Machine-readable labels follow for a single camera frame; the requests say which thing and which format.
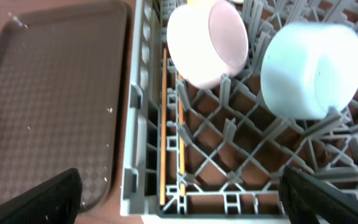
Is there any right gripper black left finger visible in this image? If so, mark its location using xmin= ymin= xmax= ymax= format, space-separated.
xmin=0 ymin=168 xmax=83 ymax=224

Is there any light blue bowl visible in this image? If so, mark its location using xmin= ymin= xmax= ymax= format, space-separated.
xmin=260 ymin=22 xmax=358 ymax=119

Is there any pink white bowl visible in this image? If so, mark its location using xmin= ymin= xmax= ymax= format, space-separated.
xmin=167 ymin=1 xmax=249 ymax=89

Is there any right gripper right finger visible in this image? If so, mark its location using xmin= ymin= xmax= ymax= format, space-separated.
xmin=278 ymin=167 xmax=358 ymax=223

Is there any dark brown serving tray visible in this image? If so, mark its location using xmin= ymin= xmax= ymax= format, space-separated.
xmin=0 ymin=1 xmax=131 ymax=212

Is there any grey plastic dishwasher rack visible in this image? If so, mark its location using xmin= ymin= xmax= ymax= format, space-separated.
xmin=120 ymin=0 xmax=358 ymax=219

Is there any wooden chopstick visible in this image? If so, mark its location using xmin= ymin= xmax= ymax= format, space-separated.
xmin=160 ymin=48 xmax=167 ymax=206

